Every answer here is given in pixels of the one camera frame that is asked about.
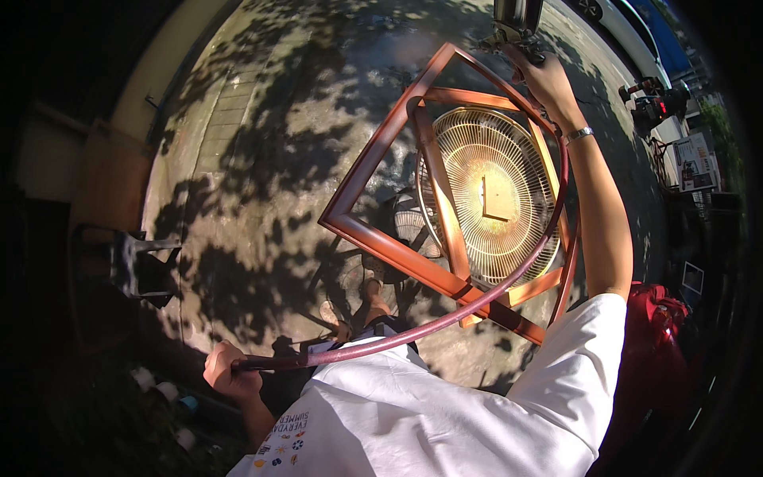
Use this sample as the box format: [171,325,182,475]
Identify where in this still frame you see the person's legs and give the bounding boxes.
[318,277,421,357]

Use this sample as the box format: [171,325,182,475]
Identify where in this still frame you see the person's body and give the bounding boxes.
[227,280,634,477]

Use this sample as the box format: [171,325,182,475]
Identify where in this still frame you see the small framed picture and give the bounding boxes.
[681,260,705,296]

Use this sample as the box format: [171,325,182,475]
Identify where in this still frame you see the metal paint spray gun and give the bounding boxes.
[477,0,547,66]

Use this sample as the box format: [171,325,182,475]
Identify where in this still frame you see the brown wooden board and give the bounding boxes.
[68,119,155,240]

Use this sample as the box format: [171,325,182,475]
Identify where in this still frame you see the red glossy vehicle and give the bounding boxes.
[596,281,695,469]

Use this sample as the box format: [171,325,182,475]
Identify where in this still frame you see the orange-brown wooden frame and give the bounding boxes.
[318,42,583,347]

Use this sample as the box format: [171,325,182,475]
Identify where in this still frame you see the white car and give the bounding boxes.
[566,0,676,90]

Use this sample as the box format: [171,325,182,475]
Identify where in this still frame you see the dark red air hose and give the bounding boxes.
[231,103,571,372]

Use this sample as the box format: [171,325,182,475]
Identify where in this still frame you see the white printed sign board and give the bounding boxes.
[672,132,720,193]

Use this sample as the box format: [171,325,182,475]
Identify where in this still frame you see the black metal stand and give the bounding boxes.
[72,223,183,310]

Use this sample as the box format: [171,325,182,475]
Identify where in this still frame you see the person's left hand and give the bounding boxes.
[203,340,264,403]

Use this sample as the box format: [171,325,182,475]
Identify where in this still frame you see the small white fan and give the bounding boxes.
[390,190,445,261]

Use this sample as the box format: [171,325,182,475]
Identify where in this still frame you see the gold round fan grille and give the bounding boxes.
[417,106,565,289]

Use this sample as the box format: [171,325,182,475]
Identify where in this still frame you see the person's right hand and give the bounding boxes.
[502,44,584,137]

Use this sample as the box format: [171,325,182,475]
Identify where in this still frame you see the parked motorcycle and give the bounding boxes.
[618,76,693,140]

